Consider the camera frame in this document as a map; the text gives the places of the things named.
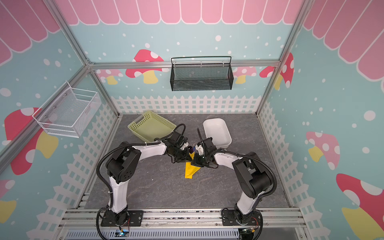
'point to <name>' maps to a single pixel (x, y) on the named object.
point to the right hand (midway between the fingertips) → (190, 163)
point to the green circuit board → (122, 233)
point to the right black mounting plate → (229, 218)
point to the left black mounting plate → (123, 218)
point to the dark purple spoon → (191, 150)
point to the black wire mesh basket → (201, 73)
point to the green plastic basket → (151, 127)
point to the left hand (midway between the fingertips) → (191, 162)
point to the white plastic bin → (217, 129)
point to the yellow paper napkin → (190, 170)
